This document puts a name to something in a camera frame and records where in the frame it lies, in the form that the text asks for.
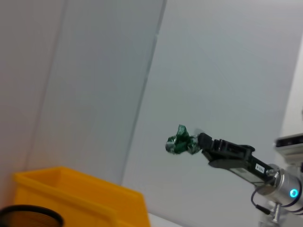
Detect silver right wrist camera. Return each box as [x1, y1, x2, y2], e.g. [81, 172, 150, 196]
[274, 133, 303, 157]

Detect right gripper cable with plug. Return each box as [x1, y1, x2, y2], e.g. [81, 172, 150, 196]
[250, 186, 282, 223]

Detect black mesh pen cup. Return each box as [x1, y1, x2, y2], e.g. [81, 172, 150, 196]
[0, 204, 64, 227]

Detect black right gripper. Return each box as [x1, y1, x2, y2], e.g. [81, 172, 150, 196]
[198, 132, 276, 185]

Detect yellow plastic bin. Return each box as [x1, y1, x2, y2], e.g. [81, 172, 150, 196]
[13, 166, 151, 227]

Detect green plastic wrapper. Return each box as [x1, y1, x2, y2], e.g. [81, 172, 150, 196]
[164, 124, 202, 156]

